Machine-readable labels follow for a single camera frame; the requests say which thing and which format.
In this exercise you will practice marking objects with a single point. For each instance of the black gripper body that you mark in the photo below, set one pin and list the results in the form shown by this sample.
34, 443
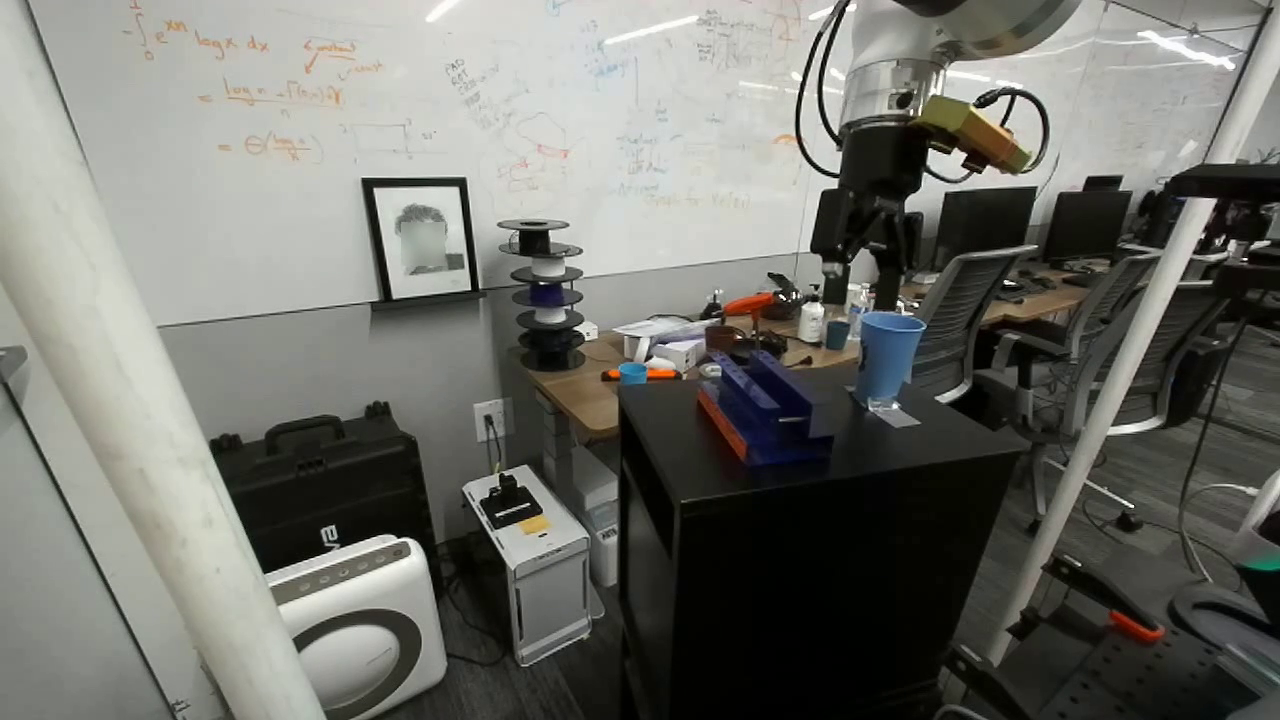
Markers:
881, 164

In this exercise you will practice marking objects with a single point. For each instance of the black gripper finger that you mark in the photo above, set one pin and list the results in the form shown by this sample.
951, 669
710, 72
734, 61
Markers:
863, 279
891, 266

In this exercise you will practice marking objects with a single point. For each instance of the orange marker object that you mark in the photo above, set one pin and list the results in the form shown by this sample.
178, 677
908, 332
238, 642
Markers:
749, 307

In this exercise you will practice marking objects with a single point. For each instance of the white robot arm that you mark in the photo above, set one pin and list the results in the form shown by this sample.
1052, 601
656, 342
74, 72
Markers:
894, 112

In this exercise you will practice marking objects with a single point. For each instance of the blue plastic cup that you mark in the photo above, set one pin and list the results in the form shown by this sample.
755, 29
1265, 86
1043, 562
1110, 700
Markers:
884, 354

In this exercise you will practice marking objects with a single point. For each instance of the white bottle on desk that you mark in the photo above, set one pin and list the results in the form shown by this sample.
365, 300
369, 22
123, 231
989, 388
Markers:
812, 320

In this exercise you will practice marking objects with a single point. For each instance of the grey office chair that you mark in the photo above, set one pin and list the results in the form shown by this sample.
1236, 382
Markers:
952, 319

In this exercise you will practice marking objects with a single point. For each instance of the black computer monitor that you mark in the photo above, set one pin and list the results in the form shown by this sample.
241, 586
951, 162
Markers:
1086, 224
978, 221

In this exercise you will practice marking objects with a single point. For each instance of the blue and orange block stack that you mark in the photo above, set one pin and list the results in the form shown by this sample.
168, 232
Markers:
762, 414

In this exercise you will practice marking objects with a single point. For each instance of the black cabinet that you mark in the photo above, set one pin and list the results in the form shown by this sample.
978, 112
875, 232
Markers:
799, 594

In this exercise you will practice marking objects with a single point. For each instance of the white tripod pole right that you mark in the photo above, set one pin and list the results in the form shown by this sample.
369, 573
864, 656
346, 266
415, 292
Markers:
1169, 271

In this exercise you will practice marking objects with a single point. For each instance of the white tripod pole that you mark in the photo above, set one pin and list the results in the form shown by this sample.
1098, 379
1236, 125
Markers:
1169, 271
85, 319

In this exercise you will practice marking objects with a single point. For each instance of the wooden desk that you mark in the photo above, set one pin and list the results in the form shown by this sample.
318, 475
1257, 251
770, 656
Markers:
585, 393

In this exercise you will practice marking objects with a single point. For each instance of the stack of filament spools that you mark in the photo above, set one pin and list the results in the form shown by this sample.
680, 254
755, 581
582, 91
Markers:
546, 300

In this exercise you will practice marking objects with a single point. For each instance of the white computer tower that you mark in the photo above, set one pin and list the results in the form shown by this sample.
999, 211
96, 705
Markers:
546, 562

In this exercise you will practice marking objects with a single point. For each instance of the framed portrait photo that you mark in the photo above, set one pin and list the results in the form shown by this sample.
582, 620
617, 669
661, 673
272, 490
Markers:
420, 239

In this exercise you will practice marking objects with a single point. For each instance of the black hard case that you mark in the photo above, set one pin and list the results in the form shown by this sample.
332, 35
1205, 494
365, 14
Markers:
325, 480

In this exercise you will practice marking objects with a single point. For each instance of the white air purifier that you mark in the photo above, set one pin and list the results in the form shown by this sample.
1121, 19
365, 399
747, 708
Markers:
365, 626

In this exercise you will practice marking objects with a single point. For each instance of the whiteboard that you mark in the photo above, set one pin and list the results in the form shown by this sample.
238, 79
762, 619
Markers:
229, 138

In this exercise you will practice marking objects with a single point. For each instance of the white tripod pole left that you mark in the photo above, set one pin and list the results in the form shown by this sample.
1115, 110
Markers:
85, 319

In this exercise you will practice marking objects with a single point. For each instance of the yellow wrist camera box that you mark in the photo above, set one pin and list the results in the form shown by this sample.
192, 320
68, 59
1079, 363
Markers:
963, 130

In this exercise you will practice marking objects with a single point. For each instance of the orange handled tool on floor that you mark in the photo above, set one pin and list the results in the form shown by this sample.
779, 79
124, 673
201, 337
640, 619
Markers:
1127, 615

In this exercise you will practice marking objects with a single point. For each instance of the white wall outlet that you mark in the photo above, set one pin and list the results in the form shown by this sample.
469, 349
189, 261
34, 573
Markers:
490, 419

